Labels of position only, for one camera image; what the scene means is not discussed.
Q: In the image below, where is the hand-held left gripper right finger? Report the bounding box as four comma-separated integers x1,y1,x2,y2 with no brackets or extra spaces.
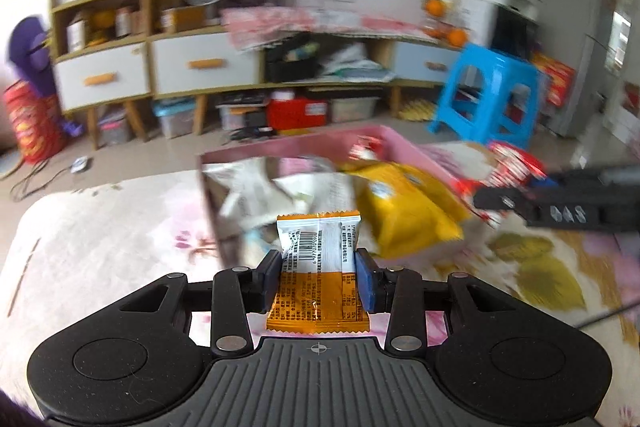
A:
354,248,506,353

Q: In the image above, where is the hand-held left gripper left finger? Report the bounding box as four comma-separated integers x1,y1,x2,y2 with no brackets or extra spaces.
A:
120,249,285,354

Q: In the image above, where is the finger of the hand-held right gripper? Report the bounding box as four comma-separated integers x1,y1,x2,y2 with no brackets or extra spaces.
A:
530,164,640,195
472,187,640,234

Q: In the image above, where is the orange white snack packet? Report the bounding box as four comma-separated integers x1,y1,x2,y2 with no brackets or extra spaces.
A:
265,210,371,335

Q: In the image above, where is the red snack packet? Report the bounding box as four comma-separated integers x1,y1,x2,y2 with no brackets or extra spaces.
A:
457,142,548,228
347,134,386,162

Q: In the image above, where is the large yellow snack packet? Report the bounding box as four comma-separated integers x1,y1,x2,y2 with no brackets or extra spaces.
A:
345,162,471,258

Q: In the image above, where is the white grey snack packet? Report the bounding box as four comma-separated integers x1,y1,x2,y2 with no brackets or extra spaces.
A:
202,157,283,230

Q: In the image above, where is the pink snack packet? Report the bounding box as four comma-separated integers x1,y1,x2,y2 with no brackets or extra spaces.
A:
277,156,336,178

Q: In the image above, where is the pink cardboard box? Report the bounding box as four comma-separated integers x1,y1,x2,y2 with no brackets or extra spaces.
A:
196,124,473,265

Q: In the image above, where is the red carton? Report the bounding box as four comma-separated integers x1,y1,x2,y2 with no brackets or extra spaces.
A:
532,52,576,105

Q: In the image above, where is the silver refrigerator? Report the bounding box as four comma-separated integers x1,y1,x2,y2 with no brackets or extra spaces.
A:
537,0,626,138

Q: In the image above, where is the blue plastic stool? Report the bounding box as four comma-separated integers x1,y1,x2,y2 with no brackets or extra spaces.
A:
428,44,546,150

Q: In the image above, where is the red storage box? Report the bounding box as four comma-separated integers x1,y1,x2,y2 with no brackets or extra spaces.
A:
267,97,328,131

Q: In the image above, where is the yellow bumpy mat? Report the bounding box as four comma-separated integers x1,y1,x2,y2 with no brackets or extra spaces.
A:
402,99,438,120

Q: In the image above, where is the black microwave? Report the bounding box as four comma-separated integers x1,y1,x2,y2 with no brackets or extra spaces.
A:
492,4,538,58

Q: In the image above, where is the floral tablecloth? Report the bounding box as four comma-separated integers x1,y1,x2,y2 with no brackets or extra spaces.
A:
0,142,640,427

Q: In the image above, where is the clear box blue lid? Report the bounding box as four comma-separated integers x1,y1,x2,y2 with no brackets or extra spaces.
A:
152,99,197,139

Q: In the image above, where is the clear box pink lid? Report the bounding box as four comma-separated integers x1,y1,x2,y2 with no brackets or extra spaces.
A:
97,109,135,148

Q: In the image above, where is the black bag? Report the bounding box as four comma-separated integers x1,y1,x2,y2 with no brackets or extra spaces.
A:
265,39,321,82

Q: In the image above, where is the white cloth pile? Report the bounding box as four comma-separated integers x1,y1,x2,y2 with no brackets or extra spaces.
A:
320,44,396,78

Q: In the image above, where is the wooden drawer cabinet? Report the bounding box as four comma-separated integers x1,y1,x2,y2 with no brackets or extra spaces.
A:
147,24,266,135

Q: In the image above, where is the pink lace cloth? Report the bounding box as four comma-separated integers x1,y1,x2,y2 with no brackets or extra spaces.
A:
220,6,431,52

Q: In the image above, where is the wooden shelf cabinet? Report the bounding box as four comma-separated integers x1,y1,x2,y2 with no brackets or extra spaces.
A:
48,0,153,150

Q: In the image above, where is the brown cardboard box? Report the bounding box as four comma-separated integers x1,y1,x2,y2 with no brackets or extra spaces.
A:
161,6,207,32

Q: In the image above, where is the red drum box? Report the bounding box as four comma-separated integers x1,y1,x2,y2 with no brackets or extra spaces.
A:
2,79,66,165

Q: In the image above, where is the white round stand base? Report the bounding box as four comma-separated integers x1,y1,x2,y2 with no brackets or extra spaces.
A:
0,152,26,180

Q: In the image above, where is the purple plush toy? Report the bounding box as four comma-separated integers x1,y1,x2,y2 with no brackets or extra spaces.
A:
7,16,83,138

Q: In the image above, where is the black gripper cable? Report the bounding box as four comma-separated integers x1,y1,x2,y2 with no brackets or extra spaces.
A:
575,304,640,330

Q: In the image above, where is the black floor cable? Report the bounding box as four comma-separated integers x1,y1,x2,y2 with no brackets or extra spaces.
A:
10,157,86,202

